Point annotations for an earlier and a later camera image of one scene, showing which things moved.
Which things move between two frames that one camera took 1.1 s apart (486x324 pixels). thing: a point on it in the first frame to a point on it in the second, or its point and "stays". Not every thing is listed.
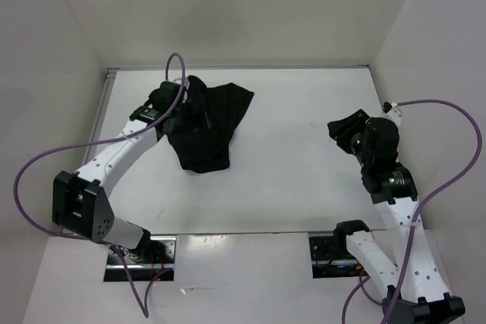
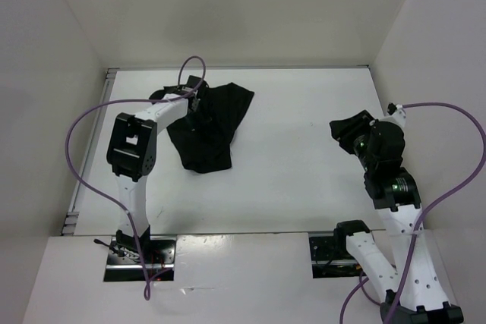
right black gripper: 340,129 stays
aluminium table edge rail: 101,111 stays
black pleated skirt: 213,112 stays
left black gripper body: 177,112 to 200,106
